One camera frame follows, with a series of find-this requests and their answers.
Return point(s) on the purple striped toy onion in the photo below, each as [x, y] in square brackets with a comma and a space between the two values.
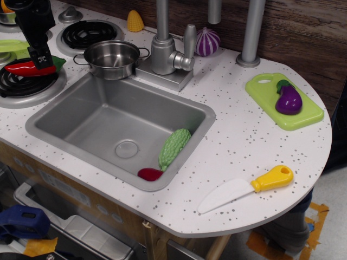
[208, 42]

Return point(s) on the black rear stove burner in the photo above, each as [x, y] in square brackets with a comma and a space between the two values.
[77, 37]

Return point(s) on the yellow handled toy knife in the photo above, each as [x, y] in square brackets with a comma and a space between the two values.
[277, 177]

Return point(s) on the steel bowl with orange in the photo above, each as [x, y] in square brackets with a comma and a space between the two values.
[7, 16]

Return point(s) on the red toy chili pepper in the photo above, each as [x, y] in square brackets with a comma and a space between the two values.
[28, 69]

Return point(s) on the purple toy eggplant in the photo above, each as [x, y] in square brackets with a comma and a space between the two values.
[289, 101]

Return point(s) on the grey stove knob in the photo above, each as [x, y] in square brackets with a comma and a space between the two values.
[70, 15]

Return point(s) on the grey toy sink basin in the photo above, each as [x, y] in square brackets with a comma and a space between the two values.
[120, 126]

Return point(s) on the dark red toy vegetable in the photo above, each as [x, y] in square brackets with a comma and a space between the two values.
[150, 174]

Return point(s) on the yellow toy corn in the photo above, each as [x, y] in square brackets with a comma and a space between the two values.
[134, 22]

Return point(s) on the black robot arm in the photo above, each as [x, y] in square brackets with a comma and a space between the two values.
[15, 5]

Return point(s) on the grey toy faucet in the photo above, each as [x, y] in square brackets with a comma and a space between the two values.
[167, 66]

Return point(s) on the black stove burner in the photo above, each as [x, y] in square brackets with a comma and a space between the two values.
[77, 37]
[23, 92]

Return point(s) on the green toy bitter gourd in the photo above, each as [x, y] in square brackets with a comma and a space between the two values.
[172, 147]

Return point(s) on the small steel pot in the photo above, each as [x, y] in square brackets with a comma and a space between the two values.
[113, 59]

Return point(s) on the blue clamp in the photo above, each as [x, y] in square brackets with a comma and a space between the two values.
[24, 222]

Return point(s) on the green plastic plate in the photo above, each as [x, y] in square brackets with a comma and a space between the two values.
[13, 45]

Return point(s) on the black front stove burner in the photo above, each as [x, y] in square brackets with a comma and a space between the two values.
[23, 92]

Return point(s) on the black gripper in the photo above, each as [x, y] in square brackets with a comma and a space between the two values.
[35, 23]

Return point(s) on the grey support post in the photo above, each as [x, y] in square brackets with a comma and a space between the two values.
[248, 57]

